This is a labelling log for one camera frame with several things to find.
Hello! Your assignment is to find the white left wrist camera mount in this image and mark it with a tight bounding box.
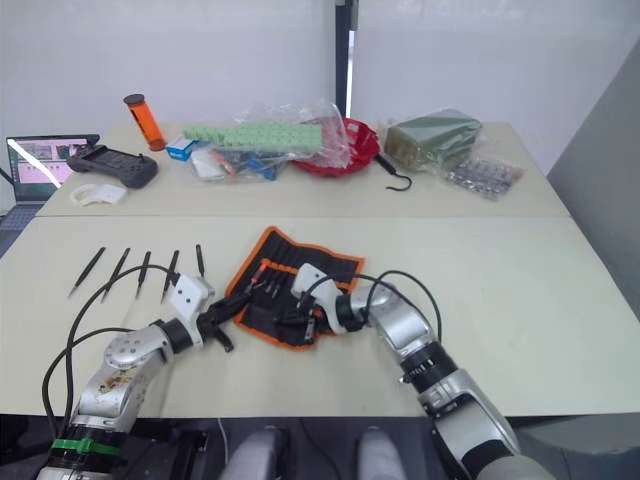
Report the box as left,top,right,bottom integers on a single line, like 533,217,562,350
166,273,218,347

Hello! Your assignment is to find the black vertical post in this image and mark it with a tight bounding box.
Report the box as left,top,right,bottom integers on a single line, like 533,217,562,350
333,0,361,122

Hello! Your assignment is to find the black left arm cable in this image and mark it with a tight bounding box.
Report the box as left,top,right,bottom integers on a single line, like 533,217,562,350
41,263,182,451

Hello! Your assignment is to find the red bowl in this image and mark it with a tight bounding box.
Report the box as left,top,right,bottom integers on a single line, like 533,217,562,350
290,117,382,179

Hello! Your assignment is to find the white plastic part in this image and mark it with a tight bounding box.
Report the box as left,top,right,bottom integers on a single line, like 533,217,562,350
69,182,128,208

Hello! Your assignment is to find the orange-handled tool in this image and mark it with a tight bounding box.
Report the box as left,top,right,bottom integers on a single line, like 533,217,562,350
243,264,267,297

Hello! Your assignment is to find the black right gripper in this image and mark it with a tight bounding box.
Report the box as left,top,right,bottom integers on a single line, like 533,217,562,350
271,298,327,347

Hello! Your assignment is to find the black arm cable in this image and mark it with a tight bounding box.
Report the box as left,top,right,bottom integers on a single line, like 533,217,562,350
41,263,182,451
344,270,444,347

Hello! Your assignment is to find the bag of blister packs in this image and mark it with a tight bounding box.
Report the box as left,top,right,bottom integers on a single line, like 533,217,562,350
439,156,525,202

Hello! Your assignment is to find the open laptop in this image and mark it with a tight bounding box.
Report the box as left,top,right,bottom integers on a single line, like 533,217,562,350
0,133,101,232

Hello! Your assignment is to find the black handheld controller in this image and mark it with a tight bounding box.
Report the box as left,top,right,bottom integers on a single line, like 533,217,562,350
66,144,160,190

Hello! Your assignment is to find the thin white cable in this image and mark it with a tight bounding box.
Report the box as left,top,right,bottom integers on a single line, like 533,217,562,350
216,418,232,467

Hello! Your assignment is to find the small blue white box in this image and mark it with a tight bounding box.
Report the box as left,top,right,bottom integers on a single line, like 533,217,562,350
165,135,202,164

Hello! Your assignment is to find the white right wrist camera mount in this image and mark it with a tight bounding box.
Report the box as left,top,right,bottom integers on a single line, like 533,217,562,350
290,262,347,336

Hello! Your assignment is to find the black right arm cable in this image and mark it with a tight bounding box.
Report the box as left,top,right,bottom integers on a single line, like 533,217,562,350
344,270,444,347

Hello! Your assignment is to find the light green foam block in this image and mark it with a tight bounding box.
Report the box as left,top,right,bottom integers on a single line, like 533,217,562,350
181,123,324,150

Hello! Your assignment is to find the black orange-trimmed tool roll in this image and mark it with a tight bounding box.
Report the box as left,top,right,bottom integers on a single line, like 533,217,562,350
223,225,366,352

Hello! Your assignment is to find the black hook tool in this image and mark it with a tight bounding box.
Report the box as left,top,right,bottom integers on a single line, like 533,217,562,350
376,153,415,192

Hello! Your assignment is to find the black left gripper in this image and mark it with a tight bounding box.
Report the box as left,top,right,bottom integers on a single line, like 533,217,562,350
196,293,254,354

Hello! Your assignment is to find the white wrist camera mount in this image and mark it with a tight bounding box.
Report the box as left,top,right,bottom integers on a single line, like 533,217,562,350
290,262,347,336
166,273,218,347

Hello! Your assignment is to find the green box in plastic bag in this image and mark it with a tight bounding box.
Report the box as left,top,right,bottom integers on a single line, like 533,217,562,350
382,107,485,175

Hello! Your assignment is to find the clear plastic bag of tools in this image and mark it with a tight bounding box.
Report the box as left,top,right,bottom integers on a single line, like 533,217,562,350
191,101,352,184

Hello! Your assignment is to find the orange cylinder with black cap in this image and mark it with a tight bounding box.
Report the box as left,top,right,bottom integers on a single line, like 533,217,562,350
122,92,167,152

